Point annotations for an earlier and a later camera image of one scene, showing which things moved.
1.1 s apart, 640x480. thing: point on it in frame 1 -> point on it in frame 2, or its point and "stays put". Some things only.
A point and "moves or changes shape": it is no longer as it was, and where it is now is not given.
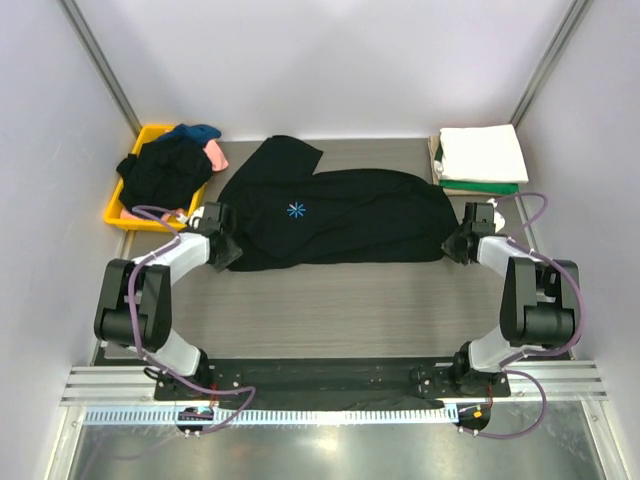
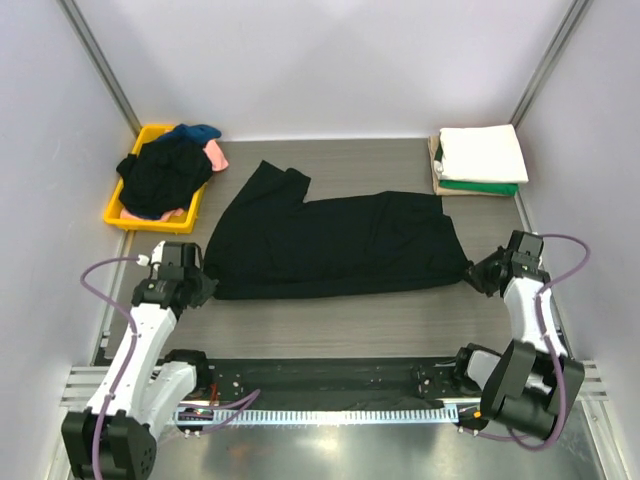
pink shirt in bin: [219, 164] stays put
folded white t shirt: [483, 153] stays put
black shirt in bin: [166, 171] stays put
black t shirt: [287, 214] moves or changes shape
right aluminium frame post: [572, 20] stays put
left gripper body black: [230, 253] -> [201, 287]
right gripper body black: [453, 245] -> [483, 273]
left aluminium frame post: [80, 26] stays put
